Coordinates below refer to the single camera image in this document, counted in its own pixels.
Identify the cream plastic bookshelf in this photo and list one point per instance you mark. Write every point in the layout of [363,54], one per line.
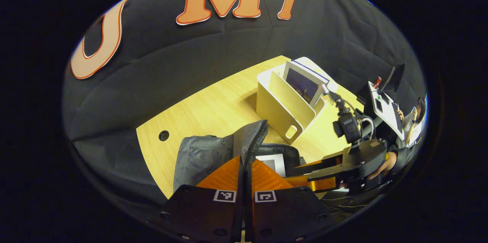
[278,113]

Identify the blue-cover book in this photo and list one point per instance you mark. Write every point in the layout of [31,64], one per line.
[303,84]

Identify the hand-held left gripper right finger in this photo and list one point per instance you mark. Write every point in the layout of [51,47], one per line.
[286,216]

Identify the white office desk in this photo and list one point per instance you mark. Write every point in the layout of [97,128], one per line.
[385,111]

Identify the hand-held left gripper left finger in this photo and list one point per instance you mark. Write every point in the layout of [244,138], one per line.
[202,216]

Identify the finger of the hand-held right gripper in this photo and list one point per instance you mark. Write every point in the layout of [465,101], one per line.
[324,167]
[320,184]

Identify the black computer monitor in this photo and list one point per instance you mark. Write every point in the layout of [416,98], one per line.
[394,77]

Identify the dark grey schoolbag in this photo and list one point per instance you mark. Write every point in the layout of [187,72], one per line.
[202,159]

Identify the black computer keyboard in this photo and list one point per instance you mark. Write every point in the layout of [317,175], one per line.
[397,117]

